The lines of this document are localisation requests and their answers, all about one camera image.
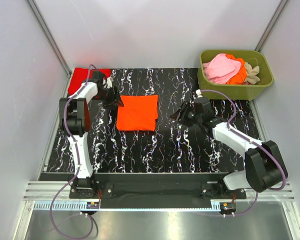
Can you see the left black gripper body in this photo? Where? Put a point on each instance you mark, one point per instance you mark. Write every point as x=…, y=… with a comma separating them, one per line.
x=109, y=98

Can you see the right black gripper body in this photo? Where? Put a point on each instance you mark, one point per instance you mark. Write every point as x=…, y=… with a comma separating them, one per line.
x=189, y=116

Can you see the orange t shirt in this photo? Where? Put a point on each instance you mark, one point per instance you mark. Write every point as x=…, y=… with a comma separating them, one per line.
x=240, y=77
x=139, y=113

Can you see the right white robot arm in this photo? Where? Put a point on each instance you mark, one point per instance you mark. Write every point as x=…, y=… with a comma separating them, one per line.
x=264, y=166

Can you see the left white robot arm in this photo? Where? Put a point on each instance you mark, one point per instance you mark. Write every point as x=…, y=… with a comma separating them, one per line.
x=75, y=121

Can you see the folded red t shirt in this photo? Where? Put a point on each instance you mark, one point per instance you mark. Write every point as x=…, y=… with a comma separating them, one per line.
x=80, y=75

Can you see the olive green plastic bin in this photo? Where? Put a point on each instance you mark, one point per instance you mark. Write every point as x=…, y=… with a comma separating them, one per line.
x=235, y=92

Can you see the pink t shirt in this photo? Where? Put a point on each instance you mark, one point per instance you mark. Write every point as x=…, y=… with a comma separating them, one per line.
x=221, y=69

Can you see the orange t shirt in bin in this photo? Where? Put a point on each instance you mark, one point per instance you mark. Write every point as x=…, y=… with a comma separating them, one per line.
x=240, y=77

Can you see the beige t shirt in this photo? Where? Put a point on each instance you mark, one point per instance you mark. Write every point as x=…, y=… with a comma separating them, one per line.
x=251, y=74

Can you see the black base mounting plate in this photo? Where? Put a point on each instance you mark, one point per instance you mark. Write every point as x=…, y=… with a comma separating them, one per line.
x=151, y=191

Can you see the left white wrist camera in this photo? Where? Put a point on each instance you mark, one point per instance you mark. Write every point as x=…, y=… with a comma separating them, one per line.
x=108, y=82

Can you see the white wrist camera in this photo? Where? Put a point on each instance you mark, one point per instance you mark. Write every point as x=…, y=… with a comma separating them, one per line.
x=198, y=94
x=108, y=82

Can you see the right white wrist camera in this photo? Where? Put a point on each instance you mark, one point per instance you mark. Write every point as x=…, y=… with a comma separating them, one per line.
x=198, y=94

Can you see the right aluminium corner post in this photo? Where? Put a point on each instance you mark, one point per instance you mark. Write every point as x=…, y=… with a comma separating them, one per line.
x=282, y=5

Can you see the aluminium corner post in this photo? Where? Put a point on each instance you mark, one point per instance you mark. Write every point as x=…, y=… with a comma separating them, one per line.
x=282, y=5
x=34, y=8

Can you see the aluminium rail frame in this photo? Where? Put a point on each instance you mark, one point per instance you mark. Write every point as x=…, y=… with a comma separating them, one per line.
x=55, y=195

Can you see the left aluminium corner post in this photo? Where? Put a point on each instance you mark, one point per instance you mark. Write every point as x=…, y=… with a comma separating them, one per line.
x=34, y=8

